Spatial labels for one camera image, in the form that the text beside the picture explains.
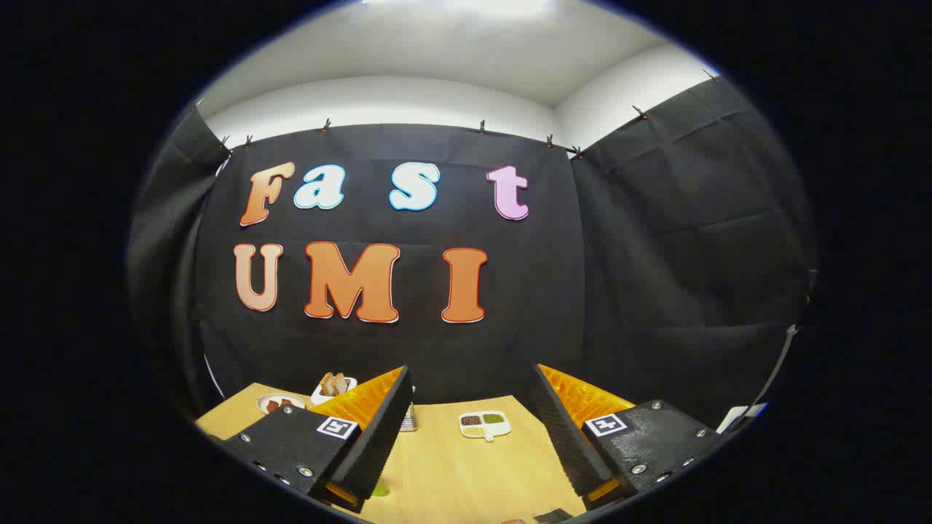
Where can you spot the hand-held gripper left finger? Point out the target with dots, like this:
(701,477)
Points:
(378,429)

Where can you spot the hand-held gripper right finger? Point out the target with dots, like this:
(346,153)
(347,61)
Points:
(564,429)

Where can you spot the toasted bread slice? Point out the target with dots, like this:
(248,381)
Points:
(341,383)
(327,384)

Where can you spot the small green object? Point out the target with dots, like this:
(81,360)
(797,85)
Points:
(380,491)

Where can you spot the white divided dish with beans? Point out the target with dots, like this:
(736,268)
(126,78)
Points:
(502,427)

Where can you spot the cream toaster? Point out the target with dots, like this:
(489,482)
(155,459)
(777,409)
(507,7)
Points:
(320,399)

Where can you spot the wooden table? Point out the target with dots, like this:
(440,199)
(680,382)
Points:
(451,473)

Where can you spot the beige oval plate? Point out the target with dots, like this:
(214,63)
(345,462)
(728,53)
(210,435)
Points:
(262,404)

